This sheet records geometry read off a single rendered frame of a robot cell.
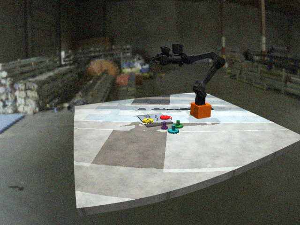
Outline purple gear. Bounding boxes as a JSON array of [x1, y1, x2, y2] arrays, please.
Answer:
[[161, 121, 168, 130]]

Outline red gear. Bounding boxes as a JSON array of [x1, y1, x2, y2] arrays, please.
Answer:
[[160, 115, 170, 120]]

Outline teal gear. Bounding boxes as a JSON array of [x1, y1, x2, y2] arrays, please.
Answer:
[[168, 125, 179, 134]]

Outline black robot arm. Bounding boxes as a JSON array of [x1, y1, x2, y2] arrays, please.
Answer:
[[161, 44, 225, 106]]

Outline green gear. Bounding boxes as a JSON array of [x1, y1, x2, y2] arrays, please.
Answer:
[[174, 120, 184, 128]]

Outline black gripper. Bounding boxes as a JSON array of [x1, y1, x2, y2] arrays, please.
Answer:
[[147, 54, 174, 66]]

